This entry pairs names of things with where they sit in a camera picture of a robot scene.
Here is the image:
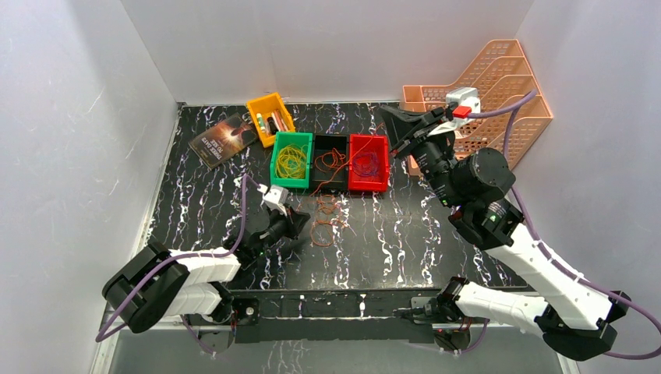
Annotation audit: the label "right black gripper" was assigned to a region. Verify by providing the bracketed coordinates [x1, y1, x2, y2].
[380, 104, 464, 208]

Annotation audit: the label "orange yellow cables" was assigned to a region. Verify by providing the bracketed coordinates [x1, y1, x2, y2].
[309, 193, 350, 249]

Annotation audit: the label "dark red cable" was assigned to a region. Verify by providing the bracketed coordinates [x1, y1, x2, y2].
[353, 150, 382, 180]

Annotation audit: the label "red plastic bin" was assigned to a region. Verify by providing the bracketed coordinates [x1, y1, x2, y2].
[348, 134, 390, 192]

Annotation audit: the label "orange cable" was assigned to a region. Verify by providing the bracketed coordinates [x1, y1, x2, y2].
[297, 122, 387, 210]

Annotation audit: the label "black plastic bin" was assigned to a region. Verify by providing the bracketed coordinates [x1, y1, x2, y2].
[309, 133, 349, 191]

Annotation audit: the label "green plastic bin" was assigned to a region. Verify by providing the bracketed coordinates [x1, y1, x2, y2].
[270, 132, 313, 189]

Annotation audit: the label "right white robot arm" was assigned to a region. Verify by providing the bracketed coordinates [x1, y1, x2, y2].
[379, 106, 627, 361]

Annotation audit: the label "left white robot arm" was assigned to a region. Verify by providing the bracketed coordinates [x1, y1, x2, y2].
[101, 210, 310, 333]

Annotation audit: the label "markers in yellow bin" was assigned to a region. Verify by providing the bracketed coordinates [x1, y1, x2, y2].
[256, 111, 288, 136]

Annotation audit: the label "dark paperback book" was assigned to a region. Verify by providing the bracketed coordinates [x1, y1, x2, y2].
[189, 114, 258, 170]

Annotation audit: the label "yellow plastic bin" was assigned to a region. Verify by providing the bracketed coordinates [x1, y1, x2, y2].
[246, 93, 295, 148]

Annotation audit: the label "peach plastic file rack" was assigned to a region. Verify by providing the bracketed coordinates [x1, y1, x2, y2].
[401, 39, 554, 178]

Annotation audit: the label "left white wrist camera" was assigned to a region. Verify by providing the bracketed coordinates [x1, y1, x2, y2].
[263, 185, 289, 216]

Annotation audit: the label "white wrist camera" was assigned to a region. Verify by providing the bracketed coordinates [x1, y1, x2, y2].
[429, 87, 482, 136]
[263, 185, 289, 216]

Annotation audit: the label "yellow cables in green bin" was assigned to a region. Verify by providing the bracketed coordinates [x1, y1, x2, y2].
[274, 143, 309, 180]

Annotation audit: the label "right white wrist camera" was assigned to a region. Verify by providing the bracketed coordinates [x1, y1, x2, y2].
[429, 87, 482, 136]

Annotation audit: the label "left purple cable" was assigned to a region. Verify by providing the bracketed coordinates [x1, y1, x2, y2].
[94, 173, 264, 357]

